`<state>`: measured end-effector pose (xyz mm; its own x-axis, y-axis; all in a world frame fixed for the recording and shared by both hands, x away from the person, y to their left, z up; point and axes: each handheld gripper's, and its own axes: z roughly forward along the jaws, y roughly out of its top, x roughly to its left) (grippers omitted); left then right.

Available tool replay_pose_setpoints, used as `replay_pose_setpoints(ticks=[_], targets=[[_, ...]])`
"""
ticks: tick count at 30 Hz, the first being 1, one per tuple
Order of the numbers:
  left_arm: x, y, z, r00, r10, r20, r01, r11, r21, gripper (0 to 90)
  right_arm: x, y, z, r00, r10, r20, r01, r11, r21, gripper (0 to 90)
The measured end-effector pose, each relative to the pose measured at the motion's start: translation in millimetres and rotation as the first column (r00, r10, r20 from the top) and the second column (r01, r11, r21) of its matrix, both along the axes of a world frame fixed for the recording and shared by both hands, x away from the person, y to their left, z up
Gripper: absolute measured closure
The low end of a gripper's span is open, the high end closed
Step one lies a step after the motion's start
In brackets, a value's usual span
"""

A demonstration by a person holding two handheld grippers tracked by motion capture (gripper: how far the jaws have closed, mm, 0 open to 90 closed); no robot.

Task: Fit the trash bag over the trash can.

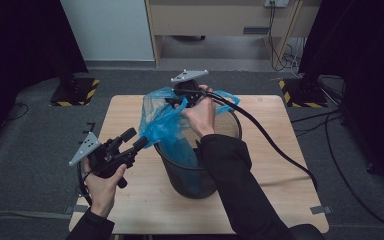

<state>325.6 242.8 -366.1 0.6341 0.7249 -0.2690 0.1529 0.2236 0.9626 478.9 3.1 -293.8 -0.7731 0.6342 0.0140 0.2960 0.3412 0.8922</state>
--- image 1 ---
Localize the left hand-held gripper cable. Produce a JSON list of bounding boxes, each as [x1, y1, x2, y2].
[[76, 162, 93, 207]]

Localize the black mesh wastebasket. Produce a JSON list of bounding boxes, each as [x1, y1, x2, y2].
[[153, 99, 243, 200]]

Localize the blue plastic bag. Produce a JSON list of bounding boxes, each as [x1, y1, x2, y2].
[[137, 86, 242, 196]]

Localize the right hand-held gripper cable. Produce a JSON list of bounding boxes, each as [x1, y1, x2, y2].
[[198, 88, 319, 193]]

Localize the thin black floor cable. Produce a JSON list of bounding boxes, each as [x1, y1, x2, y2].
[[5, 102, 30, 122]]

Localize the grey tape strip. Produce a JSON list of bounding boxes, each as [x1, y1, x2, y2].
[[64, 204, 90, 215], [309, 205, 333, 215]]

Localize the black curtain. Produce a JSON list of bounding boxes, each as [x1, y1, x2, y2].
[[298, 0, 384, 201], [0, 0, 89, 156]]

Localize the pair of black floor cables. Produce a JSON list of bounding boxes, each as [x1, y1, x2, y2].
[[290, 109, 344, 138]]

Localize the black power cables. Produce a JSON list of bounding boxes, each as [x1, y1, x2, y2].
[[267, 1, 303, 73]]

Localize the black stand base striped edge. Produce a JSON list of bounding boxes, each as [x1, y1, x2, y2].
[[278, 78, 329, 109], [49, 77, 101, 108]]

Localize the grey power strip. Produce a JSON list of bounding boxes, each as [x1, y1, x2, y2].
[[264, 0, 290, 8]]

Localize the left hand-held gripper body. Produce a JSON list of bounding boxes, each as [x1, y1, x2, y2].
[[68, 132, 136, 189]]

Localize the black floor tape mark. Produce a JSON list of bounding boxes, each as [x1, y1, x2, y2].
[[78, 121, 97, 145]]

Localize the white panel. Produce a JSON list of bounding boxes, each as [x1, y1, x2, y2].
[[59, 0, 156, 62]]

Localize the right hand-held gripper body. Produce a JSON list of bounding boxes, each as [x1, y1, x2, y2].
[[170, 69, 210, 109]]

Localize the person's right hand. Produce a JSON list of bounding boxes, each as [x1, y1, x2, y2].
[[175, 84, 216, 139]]

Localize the hand-held gripper cable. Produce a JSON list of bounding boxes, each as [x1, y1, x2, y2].
[[198, 88, 319, 193], [76, 162, 93, 207]]

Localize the person's left hand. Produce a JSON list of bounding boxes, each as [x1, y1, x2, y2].
[[81, 158, 128, 219]]

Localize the light wooden desk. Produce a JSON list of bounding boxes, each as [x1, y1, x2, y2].
[[145, 0, 323, 67]]

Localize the black tripod legs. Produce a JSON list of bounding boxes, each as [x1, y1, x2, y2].
[[316, 75, 345, 105]]

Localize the long black floor cable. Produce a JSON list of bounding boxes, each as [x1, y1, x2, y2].
[[324, 113, 384, 235]]

